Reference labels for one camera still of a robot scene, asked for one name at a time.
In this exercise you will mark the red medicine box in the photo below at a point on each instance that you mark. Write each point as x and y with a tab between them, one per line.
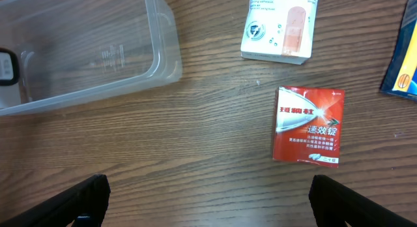
308	124

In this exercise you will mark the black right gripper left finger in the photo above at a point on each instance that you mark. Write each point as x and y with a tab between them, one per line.
84	204

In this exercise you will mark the clear plastic container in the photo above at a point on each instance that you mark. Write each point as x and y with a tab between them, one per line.
73	52

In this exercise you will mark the blue yellow VapoDrops box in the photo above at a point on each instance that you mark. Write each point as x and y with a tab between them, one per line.
400	78

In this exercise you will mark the white Hansaplast plaster box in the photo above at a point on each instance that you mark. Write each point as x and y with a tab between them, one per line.
279	30

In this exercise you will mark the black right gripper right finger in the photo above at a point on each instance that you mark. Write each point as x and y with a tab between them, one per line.
334	204

